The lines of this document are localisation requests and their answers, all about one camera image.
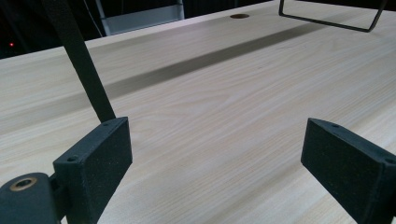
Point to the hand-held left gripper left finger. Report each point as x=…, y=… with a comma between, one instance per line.
x=99, y=161

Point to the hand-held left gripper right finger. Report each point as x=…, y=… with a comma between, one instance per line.
x=345, y=168

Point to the grey metal stand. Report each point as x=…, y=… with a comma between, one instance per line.
x=143, y=18

